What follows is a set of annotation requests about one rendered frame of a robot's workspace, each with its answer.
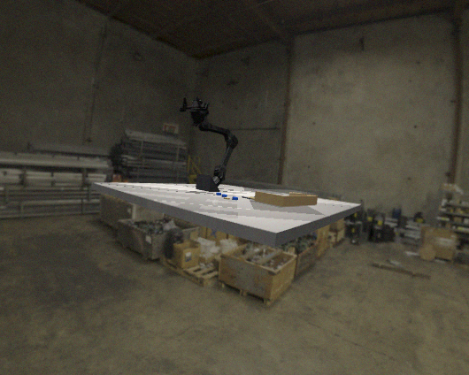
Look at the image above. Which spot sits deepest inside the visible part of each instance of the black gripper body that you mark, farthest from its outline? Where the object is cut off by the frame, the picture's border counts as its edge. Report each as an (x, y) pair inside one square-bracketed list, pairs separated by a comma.
[(194, 110)]

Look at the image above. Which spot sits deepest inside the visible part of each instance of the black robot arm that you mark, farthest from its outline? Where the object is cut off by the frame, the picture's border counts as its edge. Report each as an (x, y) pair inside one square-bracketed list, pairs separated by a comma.
[(204, 125)]

